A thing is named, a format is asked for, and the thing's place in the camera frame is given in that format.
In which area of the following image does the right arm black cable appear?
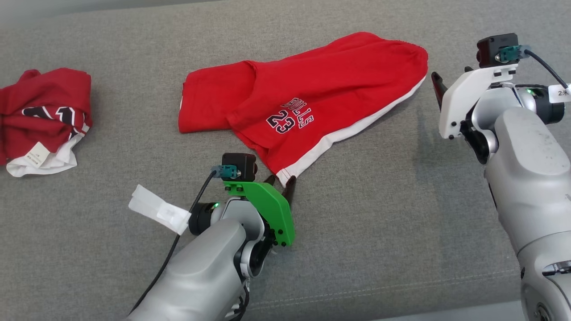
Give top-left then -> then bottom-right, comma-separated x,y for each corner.
499,44 -> 571,90

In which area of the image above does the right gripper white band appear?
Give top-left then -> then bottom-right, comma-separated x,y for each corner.
431,64 -> 519,140

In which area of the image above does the large white paper cable tag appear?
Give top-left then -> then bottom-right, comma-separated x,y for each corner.
128,184 -> 192,235

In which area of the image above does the red shorts white stripe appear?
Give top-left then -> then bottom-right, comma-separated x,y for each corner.
178,31 -> 429,188

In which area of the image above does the small white printed cable tag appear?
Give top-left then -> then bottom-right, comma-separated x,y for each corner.
548,84 -> 571,104

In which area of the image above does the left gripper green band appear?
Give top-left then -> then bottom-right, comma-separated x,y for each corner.
223,175 -> 298,247

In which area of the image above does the red white jersey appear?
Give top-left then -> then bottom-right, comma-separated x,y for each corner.
0,68 -> 93,178

